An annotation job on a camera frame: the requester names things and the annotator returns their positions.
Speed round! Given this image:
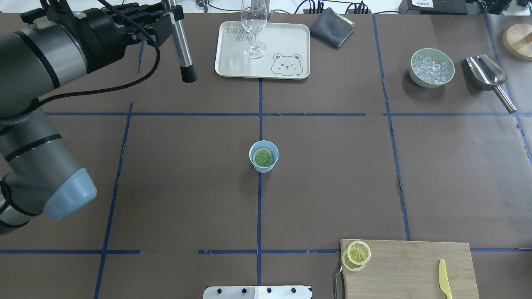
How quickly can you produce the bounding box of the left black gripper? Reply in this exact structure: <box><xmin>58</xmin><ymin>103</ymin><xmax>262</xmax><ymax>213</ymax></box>
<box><xmin>20</xmin><ymin>0</ymin><xmax>184</xmax><ymax>73</ymax></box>

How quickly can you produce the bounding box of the steel muddler black tip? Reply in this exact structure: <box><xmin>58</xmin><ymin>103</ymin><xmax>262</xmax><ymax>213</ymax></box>
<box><xmin>161</xmin><ymin>0</ymin><xmax>198</xmax><ymax>83</ymax></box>

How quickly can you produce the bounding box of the lemon slice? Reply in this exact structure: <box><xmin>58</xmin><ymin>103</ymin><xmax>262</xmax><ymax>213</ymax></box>
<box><xmin>251</xmin><ymin>147</ymin><xmax>274</xmax><ymax>168</ymax></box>
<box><xmin>341</xmin><ymin>250</ymin><xmax>365</xmax><ymax>272</ymax></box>
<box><xmin>346</xmin><ymin>240</ymin><xmax>371</xmax><ymax>266</ymax></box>

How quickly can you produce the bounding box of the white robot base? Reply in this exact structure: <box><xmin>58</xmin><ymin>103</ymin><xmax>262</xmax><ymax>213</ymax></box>
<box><xmin>202</xmin><ymin>284</ymin><xmax>313</xmax><ymax>299</ymax></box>

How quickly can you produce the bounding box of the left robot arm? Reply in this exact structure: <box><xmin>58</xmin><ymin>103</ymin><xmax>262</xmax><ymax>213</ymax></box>
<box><xmin>0</xmin><ymin>0</ymin><xmax>197</xmax><ymax>235</ymax></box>

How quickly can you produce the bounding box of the light blue cup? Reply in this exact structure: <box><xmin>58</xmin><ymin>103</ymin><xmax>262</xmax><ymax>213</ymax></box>
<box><xmin>249</xmin><ymin>140</ymin><xmax>279</xmax><ymax>174</ymax></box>

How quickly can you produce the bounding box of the clear wine glass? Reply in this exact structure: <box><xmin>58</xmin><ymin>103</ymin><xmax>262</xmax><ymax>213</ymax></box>
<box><xmin>241</xmin><ymin>0</ymin><xmax>268</xmax><ymax>59</ymax></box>

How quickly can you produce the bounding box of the cream bear tray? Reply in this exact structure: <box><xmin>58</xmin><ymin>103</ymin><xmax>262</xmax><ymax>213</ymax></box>
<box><xmin>214</xmin><ymin>21</ymin><xmax>310</xmax><ymax>79</ymax></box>

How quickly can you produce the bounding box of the grey folded cloth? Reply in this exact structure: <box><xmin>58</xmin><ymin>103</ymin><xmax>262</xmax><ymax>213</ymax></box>
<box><xmin>310</xmin><ymin>7</ymin><xmax>356</xmax><ymax>49</ymax></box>

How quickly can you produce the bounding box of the green bowl of ice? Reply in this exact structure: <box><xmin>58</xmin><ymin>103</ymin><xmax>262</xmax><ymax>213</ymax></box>
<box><xmin>409</xmin><ymin>49</ymin><xmax>455</xmax><ymax>88</ymax></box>

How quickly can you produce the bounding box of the steel ice scoop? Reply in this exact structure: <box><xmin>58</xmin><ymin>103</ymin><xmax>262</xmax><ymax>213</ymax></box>
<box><xmin>465</xmin><ymin>54</ymin><xmax>517</xmax><ymax>114</ymax></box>

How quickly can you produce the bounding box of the bamboo cutting board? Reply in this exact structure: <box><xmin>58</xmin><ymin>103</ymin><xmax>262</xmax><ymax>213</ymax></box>
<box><xmin>334</xmin><ymin>240</ymin><xmax>479</xmax><ymax>299</ymax></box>

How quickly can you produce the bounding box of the round wooden stand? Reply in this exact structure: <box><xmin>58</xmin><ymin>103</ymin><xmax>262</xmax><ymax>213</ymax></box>
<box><xmin>503</xmin><ymin>23</ymin><xmax>532</xmax><ymax>61</ymax></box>

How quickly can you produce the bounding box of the yellow plastic knife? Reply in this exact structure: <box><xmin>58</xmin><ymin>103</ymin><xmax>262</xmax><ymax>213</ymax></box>
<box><xmin>438</xmin><ymin>259</ymin><xmax>453</xmax><ymax>299</ymax></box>

